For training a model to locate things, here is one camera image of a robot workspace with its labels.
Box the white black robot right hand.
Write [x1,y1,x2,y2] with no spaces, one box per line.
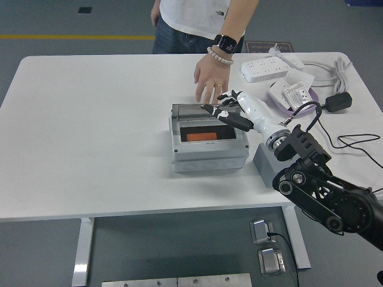
[203,89,284,141]

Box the person's right hand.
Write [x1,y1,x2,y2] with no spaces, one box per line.
[150,4,162,28]

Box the person's left hand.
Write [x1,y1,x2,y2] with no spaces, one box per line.
[193,55,232,105]

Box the smoky transparent box lid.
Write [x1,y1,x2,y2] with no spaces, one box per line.
[171,103,242,119]

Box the orange cylindrical battery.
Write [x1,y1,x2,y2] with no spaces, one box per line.
[186,131,219,141]

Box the grey plastic junction box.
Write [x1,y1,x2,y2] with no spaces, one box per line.
[169,115,251,173]

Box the white socket box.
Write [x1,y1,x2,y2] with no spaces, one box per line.
[267,78,293,109]

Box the metal floor socket box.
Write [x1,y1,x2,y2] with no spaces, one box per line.
[257,248,286,276]
[250,219,276,245]

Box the purple plastic tray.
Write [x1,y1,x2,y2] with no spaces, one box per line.
[268,82,320,117]

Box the black smartwatch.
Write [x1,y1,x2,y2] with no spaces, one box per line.
[212,34,240,54]

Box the person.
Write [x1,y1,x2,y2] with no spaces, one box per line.
[150,0,260,105]

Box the white power strip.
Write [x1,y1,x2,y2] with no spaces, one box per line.
[241,56,291,84]

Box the grey cube holder block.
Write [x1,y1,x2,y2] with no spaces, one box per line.
[253,143,284,189]

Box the dark floor sign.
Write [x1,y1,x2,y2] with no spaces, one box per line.
[244,41,294,54]

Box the white flat adapter block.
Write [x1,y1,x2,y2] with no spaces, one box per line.
[282,55,305,70]

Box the white power plug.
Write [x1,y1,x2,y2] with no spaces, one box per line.
[268,44,288,59]

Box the black power adapter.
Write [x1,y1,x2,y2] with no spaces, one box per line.
[325,91,353,114]

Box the white table leg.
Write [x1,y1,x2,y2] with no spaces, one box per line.
[71,217,95,287]
[281,206,312,270]

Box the blue object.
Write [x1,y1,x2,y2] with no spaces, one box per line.
[346,0,383,7]

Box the grey metal plate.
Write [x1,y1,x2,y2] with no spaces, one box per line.
[101,277,178,287]
[177,273,253,287]

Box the pale bead bracelet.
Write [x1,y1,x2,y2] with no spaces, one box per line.
[206,46,234,66]

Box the packaged wall socket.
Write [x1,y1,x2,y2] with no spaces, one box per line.
[282,82,315,110]

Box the white coiled power cable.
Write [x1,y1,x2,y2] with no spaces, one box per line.
[300,56,354,94]

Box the thin black cable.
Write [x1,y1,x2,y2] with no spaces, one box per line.
[315,105,383,168]

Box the black floor cable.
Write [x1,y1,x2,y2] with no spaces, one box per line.
[267,232,300,287]

